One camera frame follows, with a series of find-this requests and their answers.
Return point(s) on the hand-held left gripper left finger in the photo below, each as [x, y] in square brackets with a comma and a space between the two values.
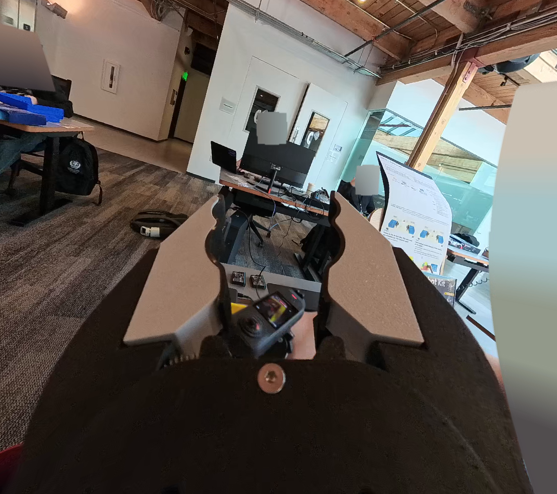
[174, 285]

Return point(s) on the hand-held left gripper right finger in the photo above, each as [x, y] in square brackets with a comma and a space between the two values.
[374, 285]

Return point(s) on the yellow plastic bin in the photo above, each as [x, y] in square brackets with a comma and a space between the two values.
[238, 309]

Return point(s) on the person's right forearm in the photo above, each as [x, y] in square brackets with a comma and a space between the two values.
[304, 337]

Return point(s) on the wooden office desk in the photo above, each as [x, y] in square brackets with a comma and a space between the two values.
[261, 194]
[52, 127]
[465, 256]

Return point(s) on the cardboard stand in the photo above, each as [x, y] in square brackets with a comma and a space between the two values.
[376, 219]

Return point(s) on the blue robot kit box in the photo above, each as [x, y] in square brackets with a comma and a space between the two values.
[441, 287]

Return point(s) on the illustrated instruction sheet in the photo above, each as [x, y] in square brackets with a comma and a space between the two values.
[417, 206]

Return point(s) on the toy car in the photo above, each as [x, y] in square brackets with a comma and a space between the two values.
[465, 241]

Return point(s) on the black office chair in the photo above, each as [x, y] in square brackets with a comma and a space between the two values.
[254, 209]

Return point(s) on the black laptop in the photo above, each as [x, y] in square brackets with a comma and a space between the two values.
[223, 156]

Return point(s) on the black backpack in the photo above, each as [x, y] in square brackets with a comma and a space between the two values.
[76, 167]

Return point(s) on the black monitor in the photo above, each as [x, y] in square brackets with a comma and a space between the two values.
[278, 163]

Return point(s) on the blue flat trays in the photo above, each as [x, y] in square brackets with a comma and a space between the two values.
[26, 108]

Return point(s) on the red plastic bin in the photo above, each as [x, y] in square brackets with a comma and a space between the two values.
[8, 459]

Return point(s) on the wooden post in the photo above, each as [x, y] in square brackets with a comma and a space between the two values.
[439, 119]

